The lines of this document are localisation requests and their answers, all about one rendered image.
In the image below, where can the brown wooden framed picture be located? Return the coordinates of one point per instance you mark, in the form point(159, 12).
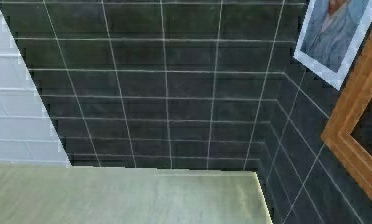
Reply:
point(347, 116)

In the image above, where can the white framed portrait picture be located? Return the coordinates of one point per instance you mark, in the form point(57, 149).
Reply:
point(334, 36)

